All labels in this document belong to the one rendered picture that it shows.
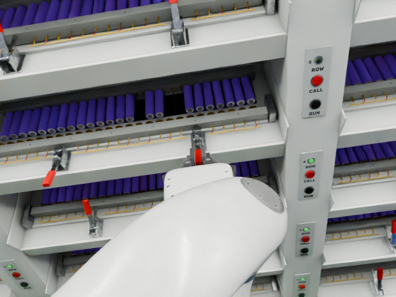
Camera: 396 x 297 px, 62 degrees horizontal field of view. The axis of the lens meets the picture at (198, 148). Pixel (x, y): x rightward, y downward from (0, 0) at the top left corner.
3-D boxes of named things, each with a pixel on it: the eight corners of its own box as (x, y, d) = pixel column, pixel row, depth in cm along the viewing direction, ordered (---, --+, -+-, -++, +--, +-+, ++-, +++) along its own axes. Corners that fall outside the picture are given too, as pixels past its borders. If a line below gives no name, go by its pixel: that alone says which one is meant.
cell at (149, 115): (152, 97, 70) (152, 120, 67) (144, 95, 70) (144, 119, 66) (154, 91, 69) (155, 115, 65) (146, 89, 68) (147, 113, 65)
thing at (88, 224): (283, 224, 75) (289, 199, 64) (30, 256, 79) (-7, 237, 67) (265, 151, 86) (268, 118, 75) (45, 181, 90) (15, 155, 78)
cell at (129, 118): (135, 98, 70) (135, 122, 67) (127, 99, 70) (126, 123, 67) (133, 92, 69) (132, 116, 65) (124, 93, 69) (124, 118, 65)
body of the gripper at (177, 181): (165, 250, 42) (171, 200, 52) (244, 241, 42) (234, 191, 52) (154, 204, 39) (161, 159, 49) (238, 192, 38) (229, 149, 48)
